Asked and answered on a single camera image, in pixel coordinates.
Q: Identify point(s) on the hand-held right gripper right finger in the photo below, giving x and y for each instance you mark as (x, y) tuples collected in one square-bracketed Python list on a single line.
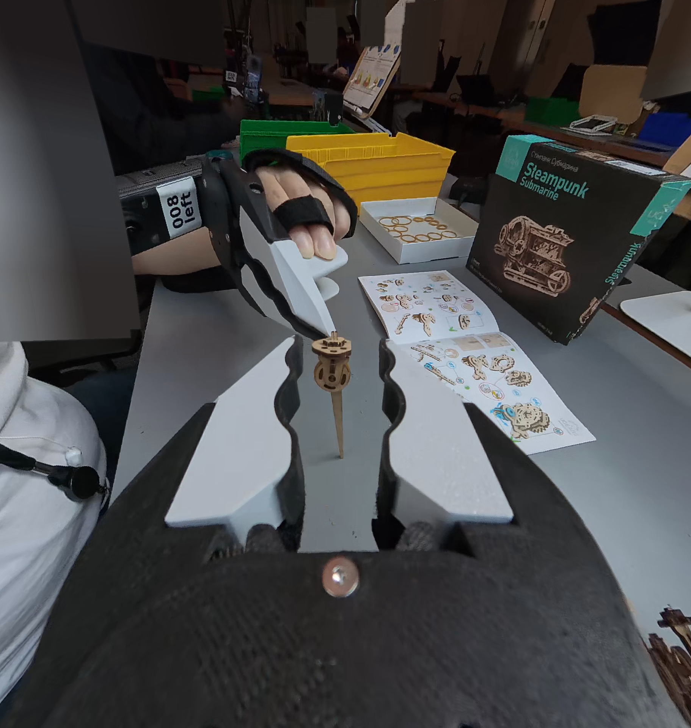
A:
[(453, 455)]

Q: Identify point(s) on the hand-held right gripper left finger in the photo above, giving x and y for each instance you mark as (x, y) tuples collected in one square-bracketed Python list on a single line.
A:
[(231, 455)]

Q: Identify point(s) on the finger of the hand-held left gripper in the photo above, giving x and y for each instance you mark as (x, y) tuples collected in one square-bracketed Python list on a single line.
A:
[(283, 273), (249, 284)]

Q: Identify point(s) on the small wooden model assembly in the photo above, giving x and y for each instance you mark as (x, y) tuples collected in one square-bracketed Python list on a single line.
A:
[(331, 345)]

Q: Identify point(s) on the pointed wooden stick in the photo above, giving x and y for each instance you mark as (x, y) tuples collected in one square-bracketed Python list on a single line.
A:
[(338, 424)]

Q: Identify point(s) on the person's left forearm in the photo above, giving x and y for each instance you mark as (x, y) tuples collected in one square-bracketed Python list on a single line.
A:
[(175, 259)]

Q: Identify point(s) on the grey desk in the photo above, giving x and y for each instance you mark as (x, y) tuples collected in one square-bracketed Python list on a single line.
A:
[(220, 341)]

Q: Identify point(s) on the person's left hand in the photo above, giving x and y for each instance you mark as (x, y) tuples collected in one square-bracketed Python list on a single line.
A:
[(288, 185)]

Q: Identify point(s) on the teal round object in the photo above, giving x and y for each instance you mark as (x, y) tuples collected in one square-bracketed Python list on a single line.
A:
[(219, 154)]

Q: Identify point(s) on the green plastic bin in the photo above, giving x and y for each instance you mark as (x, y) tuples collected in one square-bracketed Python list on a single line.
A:
[(266, 142), (550, 111)]

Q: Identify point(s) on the open instruction booklet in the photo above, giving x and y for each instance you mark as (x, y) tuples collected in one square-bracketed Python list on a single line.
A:
[(544, 392)]

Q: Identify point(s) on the white cardboard tray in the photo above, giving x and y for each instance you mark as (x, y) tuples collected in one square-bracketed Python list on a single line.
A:
[(414, 250)]

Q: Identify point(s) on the yellow plastic bin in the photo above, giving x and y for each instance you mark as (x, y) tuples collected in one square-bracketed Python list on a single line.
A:
[(391, 176)]

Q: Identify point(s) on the pile of wooden rings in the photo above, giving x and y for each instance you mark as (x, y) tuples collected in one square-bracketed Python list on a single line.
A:
[(436, 235)]

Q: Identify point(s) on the instruction sign stand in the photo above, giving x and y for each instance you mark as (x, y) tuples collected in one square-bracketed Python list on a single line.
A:
[(664, 313), (374, 74)]

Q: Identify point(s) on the black device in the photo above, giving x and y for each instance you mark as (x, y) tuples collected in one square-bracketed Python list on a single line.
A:
[(470, 190)]

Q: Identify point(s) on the black model kit box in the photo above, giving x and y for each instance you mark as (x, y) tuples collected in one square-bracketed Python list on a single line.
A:
[(550, 256)]

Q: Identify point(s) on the person's white shirt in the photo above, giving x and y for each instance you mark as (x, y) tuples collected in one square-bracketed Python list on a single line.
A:
[(27, 569)]

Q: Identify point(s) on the cardboard box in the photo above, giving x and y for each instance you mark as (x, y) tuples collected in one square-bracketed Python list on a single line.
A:
[(613, 91)]

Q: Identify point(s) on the blue plastic bin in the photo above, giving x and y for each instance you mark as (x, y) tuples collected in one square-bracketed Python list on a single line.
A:
[(681, 128)]

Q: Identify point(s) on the large wooden model frame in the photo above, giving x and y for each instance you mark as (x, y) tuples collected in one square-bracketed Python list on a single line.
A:
[(681, 671)]

